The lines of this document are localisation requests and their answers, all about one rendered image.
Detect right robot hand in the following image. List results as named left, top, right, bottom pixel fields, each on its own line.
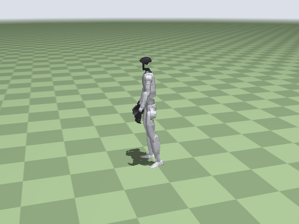
left=132, top=101, right=140, bottom=115

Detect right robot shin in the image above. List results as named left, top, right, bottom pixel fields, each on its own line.
left=147, top=134, right=153, bottom=155

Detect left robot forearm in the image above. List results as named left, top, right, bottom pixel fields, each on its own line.
left=139, top=92, right=148, bottom=112

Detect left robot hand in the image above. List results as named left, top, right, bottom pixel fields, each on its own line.
left=135, top=109, right=144, bottom=124

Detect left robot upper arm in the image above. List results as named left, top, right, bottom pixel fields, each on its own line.
left=145, top=75, right=152, bottom=97

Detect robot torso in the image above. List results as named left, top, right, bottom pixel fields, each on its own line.
left=142, top=71, right=156, bottom=111

